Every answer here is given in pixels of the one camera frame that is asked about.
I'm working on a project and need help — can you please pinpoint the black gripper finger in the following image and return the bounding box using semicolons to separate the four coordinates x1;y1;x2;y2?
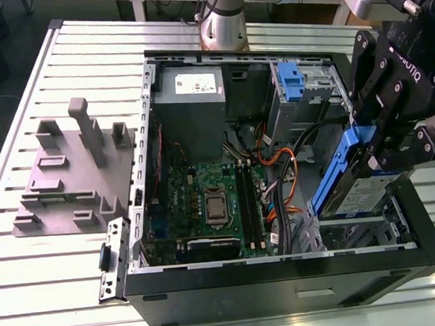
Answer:
343;28;393;124
361;78;435;176

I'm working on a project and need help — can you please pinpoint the hard disk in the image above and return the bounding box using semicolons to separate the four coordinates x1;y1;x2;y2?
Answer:
303;119;407;224

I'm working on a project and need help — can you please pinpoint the metal disk bay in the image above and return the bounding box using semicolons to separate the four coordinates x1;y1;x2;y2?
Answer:
290;194;411;255

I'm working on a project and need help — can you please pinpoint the blue drive latch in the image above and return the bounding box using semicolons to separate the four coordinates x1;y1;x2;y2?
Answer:
275;60;307;105

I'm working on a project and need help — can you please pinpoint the metal optical drive cage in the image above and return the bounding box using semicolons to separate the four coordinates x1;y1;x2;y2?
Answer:
261;53;354;142

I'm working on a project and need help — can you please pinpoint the black RAM slot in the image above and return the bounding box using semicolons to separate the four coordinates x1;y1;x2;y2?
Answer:
244;158;268;249
234;159;257;250

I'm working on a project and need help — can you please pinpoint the grey power supply box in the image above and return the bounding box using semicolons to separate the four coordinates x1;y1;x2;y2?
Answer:
146;60;232;169

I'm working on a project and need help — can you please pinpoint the silver CPU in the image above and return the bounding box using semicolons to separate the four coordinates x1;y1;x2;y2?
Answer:
203;195;229;220

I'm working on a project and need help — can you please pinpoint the CPU socket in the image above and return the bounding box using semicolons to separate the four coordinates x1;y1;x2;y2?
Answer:
200;185;233;232

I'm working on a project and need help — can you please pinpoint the black open PC case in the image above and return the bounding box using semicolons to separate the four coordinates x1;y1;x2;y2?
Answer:
107;30;435;326

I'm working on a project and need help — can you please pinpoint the green motherboard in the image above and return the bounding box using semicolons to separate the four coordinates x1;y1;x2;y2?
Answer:
134;156;283;268

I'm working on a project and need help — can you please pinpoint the black graphics card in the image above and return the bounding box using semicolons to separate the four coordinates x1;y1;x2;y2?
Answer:
139;232;244;268

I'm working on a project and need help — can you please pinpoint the grey parts rack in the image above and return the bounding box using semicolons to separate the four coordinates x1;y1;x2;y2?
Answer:
4;92;148;240

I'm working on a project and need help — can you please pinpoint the green RAM stick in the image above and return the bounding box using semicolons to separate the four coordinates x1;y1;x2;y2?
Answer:
36;194;80;205

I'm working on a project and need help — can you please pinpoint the multicoloured power wire bundle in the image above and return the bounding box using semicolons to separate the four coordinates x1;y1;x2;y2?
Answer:
220;115;308;245

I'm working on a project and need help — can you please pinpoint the thick black cable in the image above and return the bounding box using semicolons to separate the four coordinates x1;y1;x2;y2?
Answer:
268;115;362;255

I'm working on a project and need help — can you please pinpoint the red black twisted fan wire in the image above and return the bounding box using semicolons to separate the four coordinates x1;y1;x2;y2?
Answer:
153;121;168;185

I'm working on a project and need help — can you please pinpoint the grey expansion slot bracket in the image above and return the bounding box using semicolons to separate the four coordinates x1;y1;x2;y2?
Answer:
92;214;138;305

